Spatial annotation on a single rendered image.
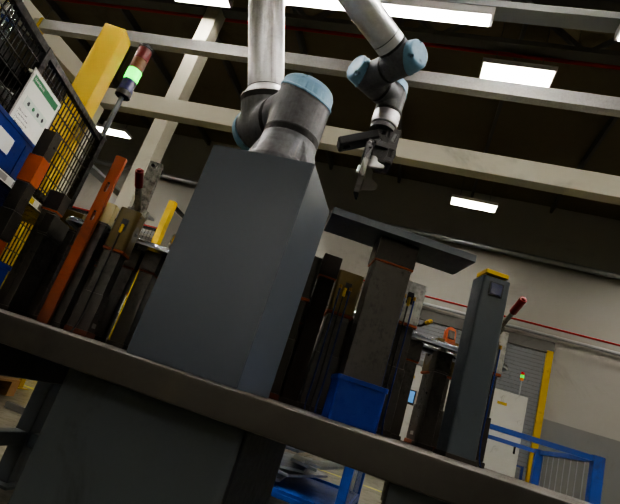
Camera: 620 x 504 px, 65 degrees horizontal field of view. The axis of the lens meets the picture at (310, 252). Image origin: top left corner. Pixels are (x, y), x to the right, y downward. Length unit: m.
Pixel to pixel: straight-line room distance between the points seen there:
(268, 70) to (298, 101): 0.19
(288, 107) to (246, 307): 0.42
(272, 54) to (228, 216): 0.46
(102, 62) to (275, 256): 1.78
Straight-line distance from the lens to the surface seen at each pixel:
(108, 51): 2.48
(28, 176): 1.55
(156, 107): 6.19
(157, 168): 1.48
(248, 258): 0.82
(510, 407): 9.49
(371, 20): 1.27
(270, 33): 1.21
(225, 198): 0.88
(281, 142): 0.95
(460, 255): 1.23
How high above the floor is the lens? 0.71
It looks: 17 degrees up
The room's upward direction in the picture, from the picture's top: 18 degrees clockwise
